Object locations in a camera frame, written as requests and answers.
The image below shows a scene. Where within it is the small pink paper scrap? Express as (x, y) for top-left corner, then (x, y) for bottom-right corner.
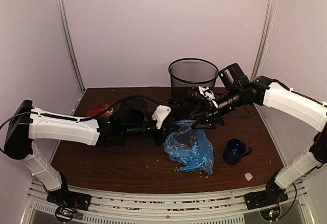
(244, 172), (253, 181)

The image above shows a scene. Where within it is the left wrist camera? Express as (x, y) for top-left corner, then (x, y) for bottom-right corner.
(151, 105), (171, 129)

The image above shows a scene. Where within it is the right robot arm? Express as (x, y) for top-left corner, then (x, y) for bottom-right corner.
(189, 63), (326, 205)

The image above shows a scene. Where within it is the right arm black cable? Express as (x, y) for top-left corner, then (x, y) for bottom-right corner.
(270, 79), (327, 107)

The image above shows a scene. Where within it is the red floral plate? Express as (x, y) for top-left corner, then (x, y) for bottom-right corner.
(87, 104), (114, 118)

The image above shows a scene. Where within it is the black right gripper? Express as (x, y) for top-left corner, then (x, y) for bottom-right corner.
(189, 86), (244, 129)

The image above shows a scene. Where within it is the aluminium corner post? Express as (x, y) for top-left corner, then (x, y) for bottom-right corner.
(57, 0), (86, 93)
(251, 0), (277, 79)

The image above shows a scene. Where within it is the right aluminium corner post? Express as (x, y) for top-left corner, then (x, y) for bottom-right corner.
(251, 0), (277, 79)

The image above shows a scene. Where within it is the left aluminium corner post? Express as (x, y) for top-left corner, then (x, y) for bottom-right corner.
(57, 0), (86, 93)

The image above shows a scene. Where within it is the black mesh trash bin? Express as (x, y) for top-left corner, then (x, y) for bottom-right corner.
(168, 58), (219, 98)

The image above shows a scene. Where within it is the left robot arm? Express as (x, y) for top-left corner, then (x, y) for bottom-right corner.
(2, 96), (180, 206)

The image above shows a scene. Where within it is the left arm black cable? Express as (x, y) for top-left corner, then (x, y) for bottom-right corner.
(0, 95), (159, 153)

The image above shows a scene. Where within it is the blue plastic trash bag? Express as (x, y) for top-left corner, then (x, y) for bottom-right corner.
(163, 120), (214, 175)

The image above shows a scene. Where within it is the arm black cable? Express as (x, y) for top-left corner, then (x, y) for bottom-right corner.
(0, 95), (159, 153)
(270, 79), (327, 107)

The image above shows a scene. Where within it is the dark blue mug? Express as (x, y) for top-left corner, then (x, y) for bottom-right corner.
(223, 138), (252, 165)

